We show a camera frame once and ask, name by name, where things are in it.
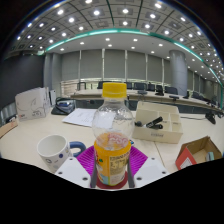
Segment group of ceiling lights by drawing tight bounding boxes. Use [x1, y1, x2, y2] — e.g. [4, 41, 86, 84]
[23, 0, 224, 78]

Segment long curved conference desk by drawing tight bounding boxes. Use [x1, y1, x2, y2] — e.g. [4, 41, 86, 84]
[69, 88, 224, 114]

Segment row of black office chairs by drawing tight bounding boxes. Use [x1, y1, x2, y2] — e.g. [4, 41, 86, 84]
[76, 80, 224, 104]

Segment yellow-capped clear drink bottle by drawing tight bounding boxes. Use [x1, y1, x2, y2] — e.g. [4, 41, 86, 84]
[91, 82, 136, 188]

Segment brown flat envelope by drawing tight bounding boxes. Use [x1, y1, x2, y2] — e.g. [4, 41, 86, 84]
[0, 118, 19, 139]

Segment small teal item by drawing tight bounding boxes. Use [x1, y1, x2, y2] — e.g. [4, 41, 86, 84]
[205, 151, 216, 162]

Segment white paper sheets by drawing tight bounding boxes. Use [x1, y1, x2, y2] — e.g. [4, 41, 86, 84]
[61, 107, 98, 128]

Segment white desk organizer box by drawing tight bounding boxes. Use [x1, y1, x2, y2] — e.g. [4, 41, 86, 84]
[131, 100, 184, 145]

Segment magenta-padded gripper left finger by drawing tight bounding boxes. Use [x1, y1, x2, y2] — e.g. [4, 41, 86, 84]
[54, 145, 99, 189]

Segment white patterned mug, blue handle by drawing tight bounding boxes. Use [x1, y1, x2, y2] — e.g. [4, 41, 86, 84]
[36, 134, 87, 174]

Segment white printed cardboard box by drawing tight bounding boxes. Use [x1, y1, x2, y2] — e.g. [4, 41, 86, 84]
[14, 86, 51, 122]

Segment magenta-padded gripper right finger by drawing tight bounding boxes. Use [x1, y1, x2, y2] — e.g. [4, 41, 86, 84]
[127, 145, 170, 189]

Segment black clip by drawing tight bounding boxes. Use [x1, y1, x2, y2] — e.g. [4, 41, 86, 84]
[145, 116, 165, 130]

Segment small black device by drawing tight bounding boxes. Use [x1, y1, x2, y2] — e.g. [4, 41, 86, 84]
[4, 114, 18, 124]

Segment open cardboard box, red side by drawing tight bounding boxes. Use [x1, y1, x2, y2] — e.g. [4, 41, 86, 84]
[174, 135, 223, 171]

